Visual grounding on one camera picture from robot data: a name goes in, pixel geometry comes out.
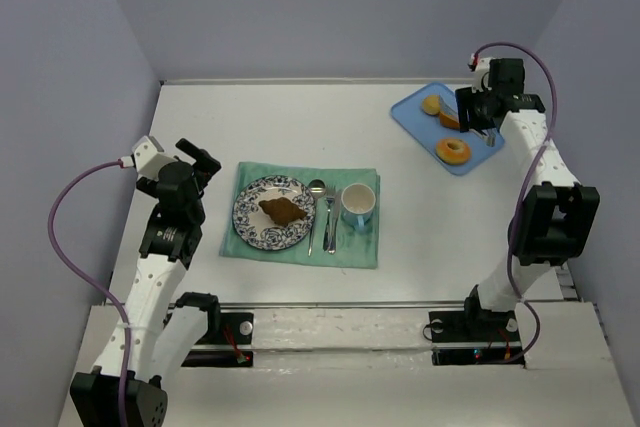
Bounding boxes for light blue mug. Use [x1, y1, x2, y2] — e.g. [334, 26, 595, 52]
[341, 183, 377, 232]

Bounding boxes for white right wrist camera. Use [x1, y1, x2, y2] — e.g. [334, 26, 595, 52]
[468, 54, 493, 92]

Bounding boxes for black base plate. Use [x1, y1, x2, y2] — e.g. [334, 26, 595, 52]
[422, 310, 525, 366]
[182, 311, 254, 368]

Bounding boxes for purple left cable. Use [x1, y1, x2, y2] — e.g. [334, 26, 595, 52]
[47, 159, 137, 427]

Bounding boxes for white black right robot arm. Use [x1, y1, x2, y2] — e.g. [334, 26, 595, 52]
[455, 56, 600, 341]

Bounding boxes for blue floral ceramic plate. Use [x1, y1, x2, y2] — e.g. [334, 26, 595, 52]
[232, 175, 315, 251]

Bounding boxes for orange bread wedge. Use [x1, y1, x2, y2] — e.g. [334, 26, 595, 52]
[438, 112, 460, 131]

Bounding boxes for green cloth placemat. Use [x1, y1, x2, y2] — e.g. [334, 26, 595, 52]
[220, 161, 380, 269]

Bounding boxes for round yellow bun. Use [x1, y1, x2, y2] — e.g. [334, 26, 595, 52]
[421, 94, 441, 116]

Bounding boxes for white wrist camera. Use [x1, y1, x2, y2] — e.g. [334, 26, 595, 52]
[468, 54, 493, 92]
[132, 136, 175, 181]

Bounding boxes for light blue plastic tray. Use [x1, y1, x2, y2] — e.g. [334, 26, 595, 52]
[390, 82, 505, 176]

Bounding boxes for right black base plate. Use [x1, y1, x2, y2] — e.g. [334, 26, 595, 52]
[422, 310, 525, 366]

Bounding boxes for glazed ring doughnut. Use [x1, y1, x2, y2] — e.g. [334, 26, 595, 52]
[435, 138, 472, 166]

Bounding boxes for silver knife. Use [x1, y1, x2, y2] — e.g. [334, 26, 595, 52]
[327, 190, 342, 254]

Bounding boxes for aluminium table rail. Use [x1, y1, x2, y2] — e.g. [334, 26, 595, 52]
[164, 299, 586, 311]

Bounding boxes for silver spoon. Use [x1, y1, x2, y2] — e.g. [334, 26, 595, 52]
[308, 179, 326, 256]

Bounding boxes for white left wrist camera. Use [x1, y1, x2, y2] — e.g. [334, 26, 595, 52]
[132, 136, 175, 181]

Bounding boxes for silver metal tongs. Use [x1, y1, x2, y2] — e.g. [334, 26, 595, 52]
[439, 96, 496, 147]

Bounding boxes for silver fork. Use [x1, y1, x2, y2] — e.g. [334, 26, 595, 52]
[323, 185, 336, 252]

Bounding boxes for dark brown croissant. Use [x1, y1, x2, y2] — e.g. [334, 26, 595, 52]
[258, 197, 307, 227]

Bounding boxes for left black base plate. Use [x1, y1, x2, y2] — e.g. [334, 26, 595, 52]
[182, 311, 254, 368]

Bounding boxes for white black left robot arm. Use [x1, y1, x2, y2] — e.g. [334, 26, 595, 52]
[70, 136, 221, 426]

